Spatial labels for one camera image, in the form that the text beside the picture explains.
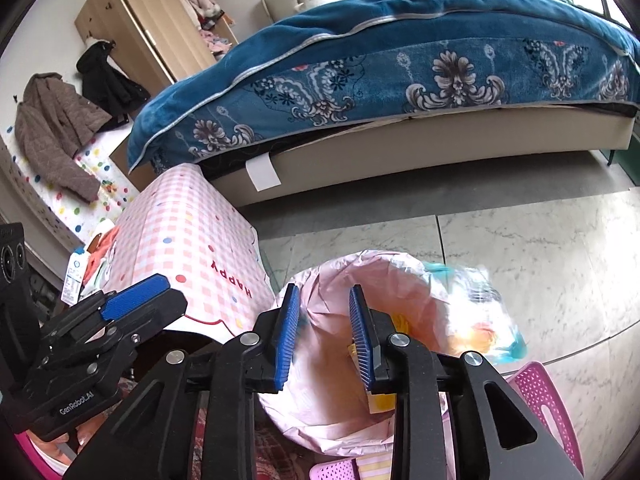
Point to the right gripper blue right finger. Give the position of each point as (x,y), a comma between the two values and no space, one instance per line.
(362,335)

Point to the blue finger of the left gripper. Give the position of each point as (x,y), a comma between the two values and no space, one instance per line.
(131,298)

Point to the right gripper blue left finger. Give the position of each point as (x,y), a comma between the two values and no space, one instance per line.
(284,336)

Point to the dried mango snack bag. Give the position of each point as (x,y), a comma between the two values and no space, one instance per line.
(450,309)

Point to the blue white milk carton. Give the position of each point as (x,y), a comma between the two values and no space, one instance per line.
(74,276)

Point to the coral fuzzy cloth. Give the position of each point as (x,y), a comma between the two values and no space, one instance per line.
(97,250)

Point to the pink checkered tablecloth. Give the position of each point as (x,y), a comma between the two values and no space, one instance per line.
(180,226)

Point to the white polka dot cabinet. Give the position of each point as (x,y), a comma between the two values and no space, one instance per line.
(70,216)

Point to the white paper tag on bed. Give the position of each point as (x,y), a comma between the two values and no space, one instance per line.
(262,173)

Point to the brown quilted jacket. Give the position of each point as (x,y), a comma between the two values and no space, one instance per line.
(53,123)

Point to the black jacket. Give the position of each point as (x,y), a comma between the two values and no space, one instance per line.
(108,88)

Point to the blue floral bed blanket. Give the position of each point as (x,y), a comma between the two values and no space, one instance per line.
(356,61)

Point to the tall wooden wardrobe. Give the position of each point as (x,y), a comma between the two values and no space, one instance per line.
(159,42)

